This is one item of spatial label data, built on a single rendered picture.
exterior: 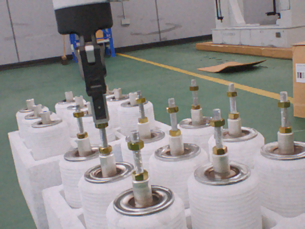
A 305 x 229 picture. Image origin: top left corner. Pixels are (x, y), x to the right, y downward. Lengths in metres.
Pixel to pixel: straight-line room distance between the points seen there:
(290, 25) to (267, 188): 3.14
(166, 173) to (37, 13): 6.12
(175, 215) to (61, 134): 0.54
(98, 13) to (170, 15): 6.46
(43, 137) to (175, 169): 0.44
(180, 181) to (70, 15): 0.29
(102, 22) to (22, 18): 6.13
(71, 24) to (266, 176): 0.34
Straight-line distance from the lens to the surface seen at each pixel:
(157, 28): 6.89
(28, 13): 6.63
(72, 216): 0.64
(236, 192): 0.50
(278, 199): 0.59
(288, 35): 3.66
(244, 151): 0.65
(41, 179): 0.93
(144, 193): 0.47
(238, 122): 0.68
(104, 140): 0.57
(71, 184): 0.67
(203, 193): 0.50
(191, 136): 0.74
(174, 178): 0.60
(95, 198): 0.56
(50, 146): 0.95
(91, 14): 0.51
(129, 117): 1.01
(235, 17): 4.82
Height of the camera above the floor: 0.46
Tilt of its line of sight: 13 degrees down
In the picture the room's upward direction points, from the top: 7 degrees counter-clockwise
